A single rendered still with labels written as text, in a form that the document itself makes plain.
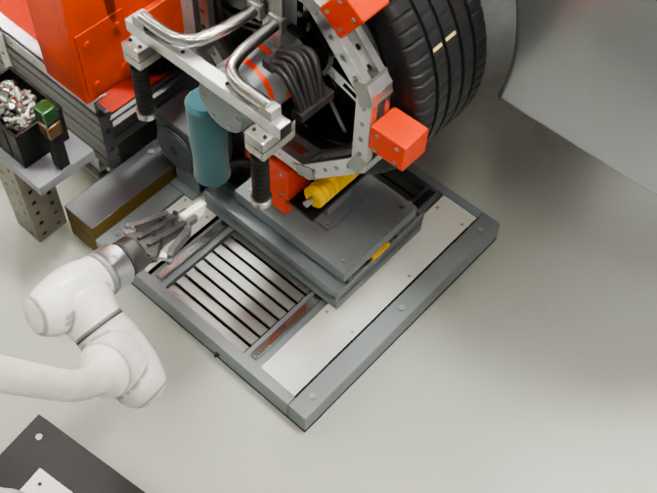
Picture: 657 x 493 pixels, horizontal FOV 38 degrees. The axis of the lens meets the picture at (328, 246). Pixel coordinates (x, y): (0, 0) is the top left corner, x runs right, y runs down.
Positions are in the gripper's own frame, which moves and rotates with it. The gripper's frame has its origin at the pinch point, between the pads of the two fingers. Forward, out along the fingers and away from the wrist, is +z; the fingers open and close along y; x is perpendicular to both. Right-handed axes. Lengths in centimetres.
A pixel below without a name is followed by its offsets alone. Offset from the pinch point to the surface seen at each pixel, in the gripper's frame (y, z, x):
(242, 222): 18, 47, 43
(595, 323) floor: -73, 93, 48
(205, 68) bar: 5.1, 5.4, -30.2
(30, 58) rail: 90, 37, 24
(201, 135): 14.7, 19.4, -1.9
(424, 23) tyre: -24, 33, -44
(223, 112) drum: 4.4, 12.0, -17.3
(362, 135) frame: -21.2, 23.9, -20.9
